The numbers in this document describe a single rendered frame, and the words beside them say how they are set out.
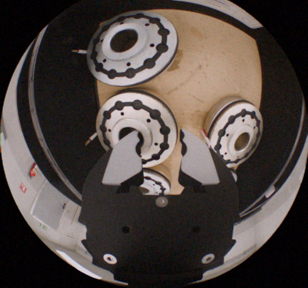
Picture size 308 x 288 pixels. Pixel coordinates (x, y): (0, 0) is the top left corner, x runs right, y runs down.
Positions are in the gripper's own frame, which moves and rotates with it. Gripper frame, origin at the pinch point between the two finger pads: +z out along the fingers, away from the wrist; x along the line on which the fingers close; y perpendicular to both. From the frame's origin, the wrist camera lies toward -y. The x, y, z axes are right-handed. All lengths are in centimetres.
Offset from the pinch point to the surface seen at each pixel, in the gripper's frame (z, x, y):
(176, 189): 1.7, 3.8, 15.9
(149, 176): -0.7, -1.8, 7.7
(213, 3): -2.8, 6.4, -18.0
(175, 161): 1.8, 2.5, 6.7
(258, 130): -2.1, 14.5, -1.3
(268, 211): -55, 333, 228
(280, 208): -81, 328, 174
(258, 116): -2.3, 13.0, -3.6
